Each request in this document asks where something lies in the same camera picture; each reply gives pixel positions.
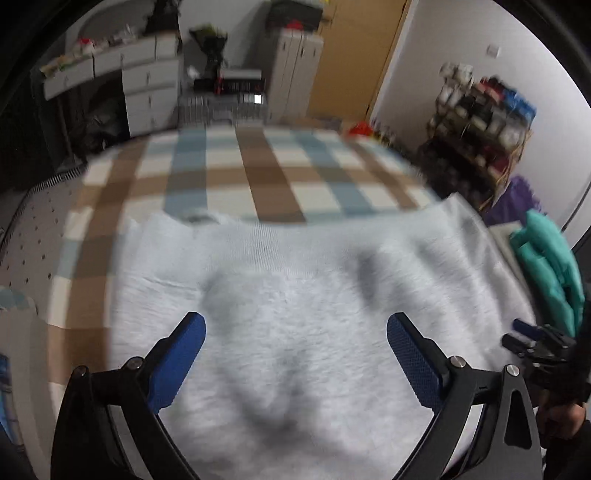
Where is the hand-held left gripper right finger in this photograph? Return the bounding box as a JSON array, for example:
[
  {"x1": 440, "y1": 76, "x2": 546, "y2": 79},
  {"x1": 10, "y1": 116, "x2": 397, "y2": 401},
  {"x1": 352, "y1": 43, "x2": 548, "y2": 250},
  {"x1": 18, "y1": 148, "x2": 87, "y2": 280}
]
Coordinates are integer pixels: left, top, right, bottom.
[{"x1": 386, "y1": 312, "x2": 543, "y2": 480}]

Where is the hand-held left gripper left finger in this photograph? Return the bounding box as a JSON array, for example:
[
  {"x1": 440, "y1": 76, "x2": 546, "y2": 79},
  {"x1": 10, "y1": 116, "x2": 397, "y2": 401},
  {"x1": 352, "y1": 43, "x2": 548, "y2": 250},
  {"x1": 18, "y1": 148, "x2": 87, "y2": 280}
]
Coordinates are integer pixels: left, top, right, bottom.
[{"x1": 50, "y1": 311, "x2": 207, "y2": 480}]

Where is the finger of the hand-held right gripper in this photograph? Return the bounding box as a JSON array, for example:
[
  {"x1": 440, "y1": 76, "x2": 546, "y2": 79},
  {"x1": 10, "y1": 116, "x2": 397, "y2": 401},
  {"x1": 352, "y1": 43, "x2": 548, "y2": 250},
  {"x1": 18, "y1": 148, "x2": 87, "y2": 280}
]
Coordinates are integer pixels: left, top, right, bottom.
[
  {"x1": 502, "y1": 335, "x2": 534, "y2": 357},
  {"x1": 512, "y1": 318, "x2": 543, "y2": 339}
]

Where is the light grey hoodie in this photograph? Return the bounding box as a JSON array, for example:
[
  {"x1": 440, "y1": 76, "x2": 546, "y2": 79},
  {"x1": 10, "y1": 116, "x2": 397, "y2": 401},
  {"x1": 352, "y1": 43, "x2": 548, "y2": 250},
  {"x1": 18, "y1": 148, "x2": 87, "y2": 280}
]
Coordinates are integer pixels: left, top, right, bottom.
[{"x1": 108, "y1": 194, "x2": 539, "y2": 480}]

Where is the person's right hand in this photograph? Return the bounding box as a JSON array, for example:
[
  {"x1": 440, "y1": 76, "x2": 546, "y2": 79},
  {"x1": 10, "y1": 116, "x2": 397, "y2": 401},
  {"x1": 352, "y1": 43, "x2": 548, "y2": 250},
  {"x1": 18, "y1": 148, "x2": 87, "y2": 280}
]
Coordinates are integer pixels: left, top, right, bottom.
[{"x1": 538, "y1": 399, "x2": 591, "y2": 450}]

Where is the teal sweatshirt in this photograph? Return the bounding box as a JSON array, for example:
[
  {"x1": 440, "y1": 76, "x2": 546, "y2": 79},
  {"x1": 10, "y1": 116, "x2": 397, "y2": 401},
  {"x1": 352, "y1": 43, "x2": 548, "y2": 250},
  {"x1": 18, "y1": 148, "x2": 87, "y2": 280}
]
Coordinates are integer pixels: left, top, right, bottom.
[{"x1": 510, "y1": 210, "x2": 586, "y2": 337}]

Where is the purple bag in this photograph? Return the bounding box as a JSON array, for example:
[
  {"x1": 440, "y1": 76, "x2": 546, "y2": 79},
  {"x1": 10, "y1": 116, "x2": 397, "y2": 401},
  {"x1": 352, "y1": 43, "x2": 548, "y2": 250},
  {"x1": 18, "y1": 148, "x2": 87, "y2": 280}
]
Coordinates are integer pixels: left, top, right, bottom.
[{"x1": 485, "y1": 174, "x2": 546, "y2": 227}]

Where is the wooden shoe rack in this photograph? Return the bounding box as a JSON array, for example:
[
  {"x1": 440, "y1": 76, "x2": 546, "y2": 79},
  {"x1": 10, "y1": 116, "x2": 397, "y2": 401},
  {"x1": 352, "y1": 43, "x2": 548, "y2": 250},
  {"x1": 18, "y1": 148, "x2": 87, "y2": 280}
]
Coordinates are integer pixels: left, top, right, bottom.
[{"x1": 418, "y1": 76, "x2": 534, "y2": 213}]

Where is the blue plaid cloth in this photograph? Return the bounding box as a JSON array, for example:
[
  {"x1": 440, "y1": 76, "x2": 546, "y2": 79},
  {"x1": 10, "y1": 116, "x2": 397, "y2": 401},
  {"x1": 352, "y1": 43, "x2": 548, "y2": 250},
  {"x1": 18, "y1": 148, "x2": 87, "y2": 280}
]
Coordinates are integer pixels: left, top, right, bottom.
[{"x1": 0, "y1": 353, "x2": 14, "y2": 439}]

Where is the checkered tablecloth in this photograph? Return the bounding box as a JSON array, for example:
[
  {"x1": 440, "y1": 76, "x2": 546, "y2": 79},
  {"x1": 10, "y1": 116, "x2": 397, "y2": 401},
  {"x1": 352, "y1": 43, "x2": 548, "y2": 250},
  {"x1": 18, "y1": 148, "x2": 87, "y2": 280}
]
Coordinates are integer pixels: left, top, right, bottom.
[{"x1": 46, "y1": 124, "x2": 444, "y2": 407}]

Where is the dotted grey rug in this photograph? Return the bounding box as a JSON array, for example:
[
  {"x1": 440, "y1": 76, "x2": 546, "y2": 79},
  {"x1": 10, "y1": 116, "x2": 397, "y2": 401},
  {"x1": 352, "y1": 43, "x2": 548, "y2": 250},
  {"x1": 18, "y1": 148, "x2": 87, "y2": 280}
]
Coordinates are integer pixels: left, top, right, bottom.
[{"x1": 0, "y1": 178, "x2": 93, "y2": 289}]

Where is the pile of loose shoes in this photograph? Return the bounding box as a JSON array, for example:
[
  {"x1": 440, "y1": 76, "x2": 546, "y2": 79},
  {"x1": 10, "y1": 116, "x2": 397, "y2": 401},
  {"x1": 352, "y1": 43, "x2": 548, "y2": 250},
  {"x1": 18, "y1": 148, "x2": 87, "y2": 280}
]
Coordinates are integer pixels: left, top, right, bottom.
[{"x1": 369, "y1": 117, "x2": 416, "y2": 153}]

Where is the silver suitcase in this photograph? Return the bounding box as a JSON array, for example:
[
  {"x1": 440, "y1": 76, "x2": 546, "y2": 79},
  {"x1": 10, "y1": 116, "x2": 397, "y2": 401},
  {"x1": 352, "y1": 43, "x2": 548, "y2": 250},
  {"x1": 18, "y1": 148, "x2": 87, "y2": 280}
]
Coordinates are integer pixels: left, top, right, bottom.
[{"x1": 178, "y1": 90, "x2": 271, "y2": 125}]

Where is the white drawer desk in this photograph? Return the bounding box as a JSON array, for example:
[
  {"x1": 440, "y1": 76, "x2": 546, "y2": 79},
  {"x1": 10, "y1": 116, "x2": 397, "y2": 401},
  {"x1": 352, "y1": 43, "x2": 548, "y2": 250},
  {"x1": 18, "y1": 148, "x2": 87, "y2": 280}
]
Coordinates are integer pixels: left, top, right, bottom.
[{"x1": 44, "y1": 34, "x2": 183, "y2": 137}]

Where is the black box with red stripe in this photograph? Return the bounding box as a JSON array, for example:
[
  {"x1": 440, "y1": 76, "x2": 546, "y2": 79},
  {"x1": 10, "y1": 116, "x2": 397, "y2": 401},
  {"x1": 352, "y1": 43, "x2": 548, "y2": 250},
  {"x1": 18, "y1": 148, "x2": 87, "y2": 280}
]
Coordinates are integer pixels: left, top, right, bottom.
[{"x1": 193, "y1": 69, "x2": 265, "y2": 95}]

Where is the wooden door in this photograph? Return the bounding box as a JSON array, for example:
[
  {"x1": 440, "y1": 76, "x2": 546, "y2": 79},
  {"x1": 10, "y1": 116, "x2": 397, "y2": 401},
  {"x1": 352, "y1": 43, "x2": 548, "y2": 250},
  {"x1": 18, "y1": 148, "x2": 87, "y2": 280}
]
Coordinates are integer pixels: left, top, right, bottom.
[{"x1": 307, "y1": 0, "x2": 411, "y2": 123}]

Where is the white upright suitcase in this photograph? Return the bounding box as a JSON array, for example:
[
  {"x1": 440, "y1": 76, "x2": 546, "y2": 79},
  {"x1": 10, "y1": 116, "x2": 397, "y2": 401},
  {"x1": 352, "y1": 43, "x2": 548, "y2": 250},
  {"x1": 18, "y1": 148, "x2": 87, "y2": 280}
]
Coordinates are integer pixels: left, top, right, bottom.
[{"x1": 265, "y1": 28, "x2": 324, "y2": 123}]

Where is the dark wrapped flower bouquet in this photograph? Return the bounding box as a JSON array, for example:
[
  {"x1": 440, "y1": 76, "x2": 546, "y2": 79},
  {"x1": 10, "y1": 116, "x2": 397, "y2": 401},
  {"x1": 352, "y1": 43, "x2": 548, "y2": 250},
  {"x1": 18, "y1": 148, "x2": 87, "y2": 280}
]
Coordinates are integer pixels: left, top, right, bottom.
[{"x1": 189, "y1": 28, "x2": 229, "y2": 75}]

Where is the pile of crumpled papers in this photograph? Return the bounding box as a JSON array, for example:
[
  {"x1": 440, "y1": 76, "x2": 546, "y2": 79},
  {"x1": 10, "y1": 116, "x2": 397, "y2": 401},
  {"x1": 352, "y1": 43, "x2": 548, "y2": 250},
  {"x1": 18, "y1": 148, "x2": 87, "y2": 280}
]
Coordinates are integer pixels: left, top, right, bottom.
[{"x1": 39, "y1": 28, "x2": 139, "y2": 77}]

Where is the black paper bag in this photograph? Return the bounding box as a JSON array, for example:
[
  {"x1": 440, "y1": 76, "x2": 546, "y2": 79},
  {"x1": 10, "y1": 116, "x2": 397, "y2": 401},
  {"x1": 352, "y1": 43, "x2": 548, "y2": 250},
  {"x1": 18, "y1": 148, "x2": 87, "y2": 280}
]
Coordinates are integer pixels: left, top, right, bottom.
[{"x1": 145, "y1": 0, "x2": 181, "y2": 35}]

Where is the grey rounded desk mirror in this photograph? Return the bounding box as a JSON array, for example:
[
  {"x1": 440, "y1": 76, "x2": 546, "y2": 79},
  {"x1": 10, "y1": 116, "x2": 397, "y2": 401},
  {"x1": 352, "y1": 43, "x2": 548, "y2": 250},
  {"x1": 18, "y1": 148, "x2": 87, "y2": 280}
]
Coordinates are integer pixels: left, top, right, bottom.
[{"x1": 76, "y1": 0, "x2": 155, "y2": 44}]

